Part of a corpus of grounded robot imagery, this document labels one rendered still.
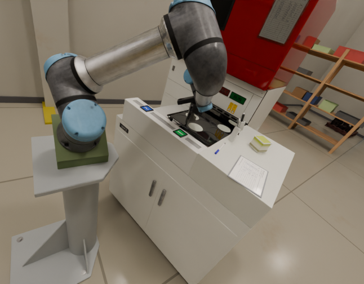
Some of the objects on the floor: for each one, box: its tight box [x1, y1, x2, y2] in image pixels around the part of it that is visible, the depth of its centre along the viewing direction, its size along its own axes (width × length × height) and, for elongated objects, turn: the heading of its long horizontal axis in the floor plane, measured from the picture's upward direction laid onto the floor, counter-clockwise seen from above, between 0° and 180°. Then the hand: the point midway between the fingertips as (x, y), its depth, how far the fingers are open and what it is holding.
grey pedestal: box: [10, 135, 119, 284], centre depth 91 cm, size 51×44×82 cm
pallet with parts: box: [325, 118, 360, 138], centre depth 627 cm, size 82×119×43 cm
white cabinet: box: [109, 116, 251, 284], centre depth 135 cm, size 64×96×82 cm, turn 27°
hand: (186, 121), depth 110 cm, fingers closed
